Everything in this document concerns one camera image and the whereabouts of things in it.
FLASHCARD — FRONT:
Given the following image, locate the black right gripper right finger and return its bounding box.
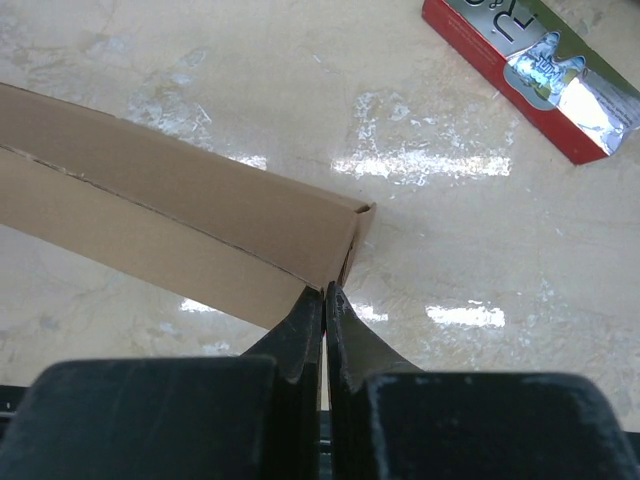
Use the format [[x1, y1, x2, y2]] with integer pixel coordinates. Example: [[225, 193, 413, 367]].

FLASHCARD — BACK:
[[324, 284, 639, 479]]

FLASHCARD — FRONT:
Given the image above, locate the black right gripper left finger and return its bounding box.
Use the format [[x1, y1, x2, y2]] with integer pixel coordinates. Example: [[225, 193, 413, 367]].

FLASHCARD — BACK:
[[1, 288, 323, 479]]

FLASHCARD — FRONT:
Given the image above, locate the brown cardboard box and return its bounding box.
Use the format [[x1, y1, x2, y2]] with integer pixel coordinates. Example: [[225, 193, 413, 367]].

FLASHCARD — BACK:
[[1, 84, 375, 329]]

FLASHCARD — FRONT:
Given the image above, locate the red toothpaste box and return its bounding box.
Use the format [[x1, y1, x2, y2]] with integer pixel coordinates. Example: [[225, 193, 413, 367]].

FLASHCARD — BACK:
[[422, 0, 639, 165]]

